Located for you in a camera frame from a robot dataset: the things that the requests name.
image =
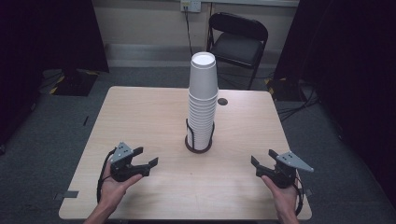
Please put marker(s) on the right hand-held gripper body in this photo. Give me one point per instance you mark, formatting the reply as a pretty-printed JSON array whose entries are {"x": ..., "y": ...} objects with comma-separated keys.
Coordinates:
[{"x": 285, "y": 175}]

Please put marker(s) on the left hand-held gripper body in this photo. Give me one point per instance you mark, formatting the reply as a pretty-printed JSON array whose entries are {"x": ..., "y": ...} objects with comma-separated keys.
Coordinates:
[{"x": 122, "y": 165}]

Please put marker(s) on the stack of upturned white cups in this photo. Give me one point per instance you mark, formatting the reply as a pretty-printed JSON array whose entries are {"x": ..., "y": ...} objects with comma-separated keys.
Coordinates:
[{"x": 201, "y": 124}]

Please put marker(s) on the person's right hand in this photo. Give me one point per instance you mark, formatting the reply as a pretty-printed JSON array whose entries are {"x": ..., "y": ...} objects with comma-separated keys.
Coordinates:
[{"x": 285, "y": 200}]

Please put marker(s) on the person's left hand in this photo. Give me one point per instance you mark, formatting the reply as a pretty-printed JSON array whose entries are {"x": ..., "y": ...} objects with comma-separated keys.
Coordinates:
[{"x": 112, "y": 189}]

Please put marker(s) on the grey tape strip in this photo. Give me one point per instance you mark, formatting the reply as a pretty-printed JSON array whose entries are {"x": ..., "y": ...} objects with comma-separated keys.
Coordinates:
[
  {"x": 67, "y": 194},
  {"x": 308, "y": 192}
]

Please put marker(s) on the small black floor tape strip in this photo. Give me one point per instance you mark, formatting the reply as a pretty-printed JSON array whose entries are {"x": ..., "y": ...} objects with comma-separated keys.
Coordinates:
[{"x": 85, "y": 120}]

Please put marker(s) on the black stand base yellow tape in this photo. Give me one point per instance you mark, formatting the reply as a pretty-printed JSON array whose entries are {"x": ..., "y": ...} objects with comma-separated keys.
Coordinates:
[
  {"x": 74, "y": 82},
  {"x": 283, "y": 88}
]

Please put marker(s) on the black round table grommet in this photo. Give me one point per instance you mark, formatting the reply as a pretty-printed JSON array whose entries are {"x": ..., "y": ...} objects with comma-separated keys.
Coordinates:
[{"x": 222, "y": 101}]

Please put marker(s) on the black folding chair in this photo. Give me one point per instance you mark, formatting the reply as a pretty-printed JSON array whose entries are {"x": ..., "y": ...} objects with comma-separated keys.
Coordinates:
[{"x": 238, "y": 46}]

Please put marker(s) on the black curtain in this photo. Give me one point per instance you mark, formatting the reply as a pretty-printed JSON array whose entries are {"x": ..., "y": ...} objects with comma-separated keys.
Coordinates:
[
  {"x": 351, "y": 62},
  {"x": 46, "y": 37}
]

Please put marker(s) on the white wall socket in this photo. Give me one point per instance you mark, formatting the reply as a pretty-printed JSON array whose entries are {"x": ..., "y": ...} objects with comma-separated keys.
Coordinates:
[{"x": 190, "y": 5}]

